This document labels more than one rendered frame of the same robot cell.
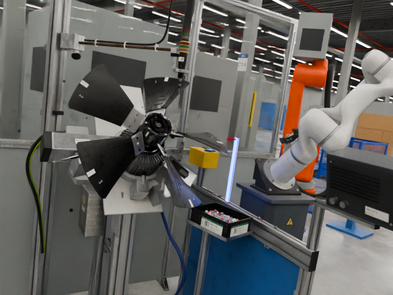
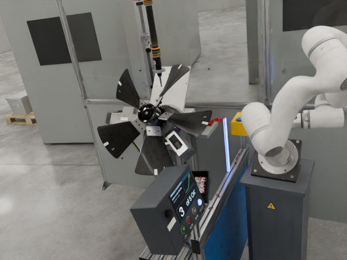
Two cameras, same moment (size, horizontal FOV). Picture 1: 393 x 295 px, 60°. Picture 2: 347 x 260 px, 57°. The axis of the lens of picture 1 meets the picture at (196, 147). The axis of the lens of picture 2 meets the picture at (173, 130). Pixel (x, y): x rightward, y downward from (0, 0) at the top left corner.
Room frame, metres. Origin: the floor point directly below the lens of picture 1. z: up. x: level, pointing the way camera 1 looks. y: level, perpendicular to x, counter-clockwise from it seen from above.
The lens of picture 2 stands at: (0.66, -1.38, 1.85)
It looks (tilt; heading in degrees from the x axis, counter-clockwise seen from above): 24 degrees down; 60
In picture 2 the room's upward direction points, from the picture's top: 9 degrees counter-clockwise
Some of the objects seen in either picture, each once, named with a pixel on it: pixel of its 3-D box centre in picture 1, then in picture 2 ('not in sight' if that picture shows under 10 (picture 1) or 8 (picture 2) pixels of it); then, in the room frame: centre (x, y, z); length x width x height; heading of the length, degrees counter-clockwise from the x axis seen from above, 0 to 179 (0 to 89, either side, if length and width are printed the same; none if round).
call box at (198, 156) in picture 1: (203, 158); (242, 124); (1.92, -0.05, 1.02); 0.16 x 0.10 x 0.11; 31
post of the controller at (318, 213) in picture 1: (316, 223); (193, 218); (1.21, -0.47, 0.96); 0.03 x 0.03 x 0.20; 31
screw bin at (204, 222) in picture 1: (220, 219); (193, 187); (1.44, -0.15, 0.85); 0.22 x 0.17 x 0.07; 47
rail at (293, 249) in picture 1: (239, 217); (225, 187); (1.58, -0.25, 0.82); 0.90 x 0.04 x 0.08; 31
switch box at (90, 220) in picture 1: (92, 209); not in sight; (1.65, 0.48, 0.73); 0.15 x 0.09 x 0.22; 31
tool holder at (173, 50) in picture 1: (180, 60); (157, 62); (1.49, 0.12, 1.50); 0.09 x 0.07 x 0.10; 66
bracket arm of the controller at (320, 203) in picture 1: (344, 212); not in sight; (1.13, -0.53, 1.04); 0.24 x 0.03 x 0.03; 31
